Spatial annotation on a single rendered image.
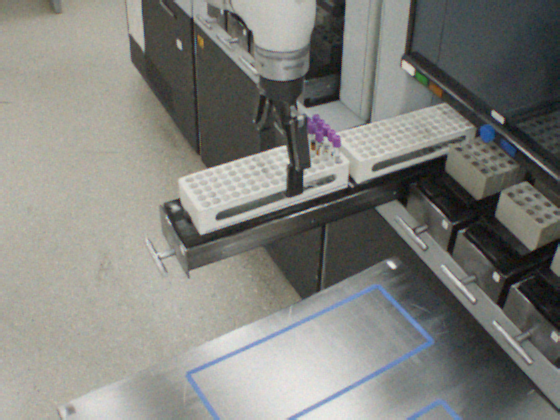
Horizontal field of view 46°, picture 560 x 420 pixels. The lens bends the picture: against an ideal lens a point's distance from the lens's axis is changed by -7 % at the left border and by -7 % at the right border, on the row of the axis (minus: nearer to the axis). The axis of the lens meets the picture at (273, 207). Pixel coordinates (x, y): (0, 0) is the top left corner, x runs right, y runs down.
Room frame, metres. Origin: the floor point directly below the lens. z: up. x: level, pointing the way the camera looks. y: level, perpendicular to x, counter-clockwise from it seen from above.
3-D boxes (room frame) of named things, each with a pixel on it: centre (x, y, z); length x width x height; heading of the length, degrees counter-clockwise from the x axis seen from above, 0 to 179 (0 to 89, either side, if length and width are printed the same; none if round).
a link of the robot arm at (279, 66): (1.02, -0.01, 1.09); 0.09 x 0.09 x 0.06
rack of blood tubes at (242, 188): (1.00, 0.02, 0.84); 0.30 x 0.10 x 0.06; 118
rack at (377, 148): (1.15, -0.26, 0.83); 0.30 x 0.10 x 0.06; 118
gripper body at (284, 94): (1.02, -0.01, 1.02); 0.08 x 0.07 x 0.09; 28
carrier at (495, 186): (1.04, -0.39, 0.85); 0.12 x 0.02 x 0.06; 28
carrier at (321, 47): (1.53, -0.11, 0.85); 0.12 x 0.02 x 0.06; 28
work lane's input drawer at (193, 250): (1.07, -0.10, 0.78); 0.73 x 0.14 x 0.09; 118
